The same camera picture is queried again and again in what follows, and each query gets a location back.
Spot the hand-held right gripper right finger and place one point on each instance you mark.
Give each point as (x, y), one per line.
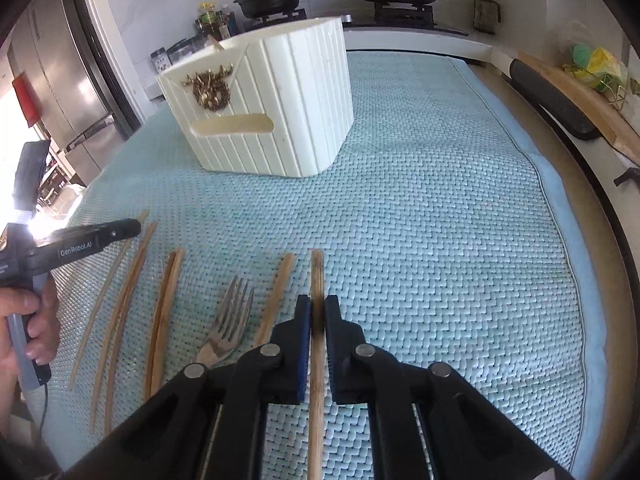
(334, 355)

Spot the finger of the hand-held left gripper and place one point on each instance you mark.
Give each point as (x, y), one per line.
(122, 232)

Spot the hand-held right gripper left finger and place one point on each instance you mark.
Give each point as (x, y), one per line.
(300, 355)

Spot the row of wooden chopsticks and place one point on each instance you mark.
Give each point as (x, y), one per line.
(162, 320)

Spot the white ribbed utensil holder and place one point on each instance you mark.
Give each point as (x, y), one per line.
(300, 110)

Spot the person's left hand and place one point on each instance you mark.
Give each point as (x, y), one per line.
(42, 320)

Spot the metal fork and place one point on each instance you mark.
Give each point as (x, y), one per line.
(227, 325)

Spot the light blue woven mat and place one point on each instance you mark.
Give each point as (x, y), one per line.
(425, 235)

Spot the red hanging item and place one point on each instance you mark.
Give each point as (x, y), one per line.
(27, 102)

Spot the stainless steel refrigerator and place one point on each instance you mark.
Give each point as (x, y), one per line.
(55, 85)

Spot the spice jar with black lid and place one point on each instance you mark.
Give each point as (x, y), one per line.
(159, 60)

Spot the rack of spice jars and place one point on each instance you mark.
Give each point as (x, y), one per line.
(182, 49)

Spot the group of sauce bottles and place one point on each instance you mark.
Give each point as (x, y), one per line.
(212, 20)

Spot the black clay pot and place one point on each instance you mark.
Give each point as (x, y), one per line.
(270, 4)

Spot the black glass gas stove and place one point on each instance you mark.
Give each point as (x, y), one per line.
(400, 29)

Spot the black oblong pad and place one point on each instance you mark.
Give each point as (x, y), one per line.
(555, 97)

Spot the wooden cutting board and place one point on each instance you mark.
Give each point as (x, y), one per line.
(575, 90)

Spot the dark tinted water jug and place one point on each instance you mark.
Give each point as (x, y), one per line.
(486, 12)

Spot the yellow green plastic bags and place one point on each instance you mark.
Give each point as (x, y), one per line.
(600, 65)

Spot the dark door frame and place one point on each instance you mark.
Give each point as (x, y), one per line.
(107, 60)

